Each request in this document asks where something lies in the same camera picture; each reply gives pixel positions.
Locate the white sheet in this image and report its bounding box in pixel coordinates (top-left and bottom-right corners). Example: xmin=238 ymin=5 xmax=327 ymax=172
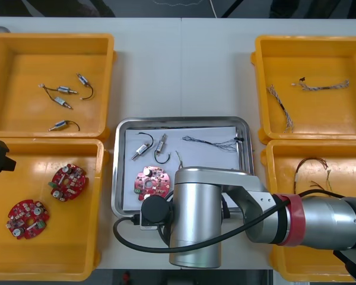
xmin=123 ymin=126 xmax=246 ymax=213

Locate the blue-white twisted wire harness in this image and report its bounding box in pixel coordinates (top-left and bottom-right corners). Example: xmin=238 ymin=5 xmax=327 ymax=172
xmin=290 ymin=76 xmax=350 ymax=93
xmin=182 ymin=135 xmax=244 ymax=154
xmin=266 ymin=84 xmax=295 ymax=134

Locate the yellow-orange plastic bin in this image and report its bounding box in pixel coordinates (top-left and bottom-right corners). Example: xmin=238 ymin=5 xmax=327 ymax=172
xmin=0 ymin=138 xmax=110 ymax=282
xmin=260 ymin=138 xmax=356 ymax=283
xmin=250 ymin=34 xmax=356 ymax=145
xmin=0 ymin=32 xmax=118 ymax=140

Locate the round red circuit board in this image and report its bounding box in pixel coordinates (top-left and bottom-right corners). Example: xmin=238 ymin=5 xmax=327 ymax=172
xmin=6 ymin=199 xmax=50 ymax=240
xmin=134 ymin=165 xmax=170 ymax=202
xmin=50 ymin=163 xmax=88 ymax=202

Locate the steel tray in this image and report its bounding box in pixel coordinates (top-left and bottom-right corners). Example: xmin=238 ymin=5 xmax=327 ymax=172
xmin=111 ymin=116 xmax=256 ymax=222

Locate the red-brown looped wire harness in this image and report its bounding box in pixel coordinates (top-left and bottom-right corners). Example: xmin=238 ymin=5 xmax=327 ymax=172
xmin=294 ymin=157 xmax=329 ymax=198

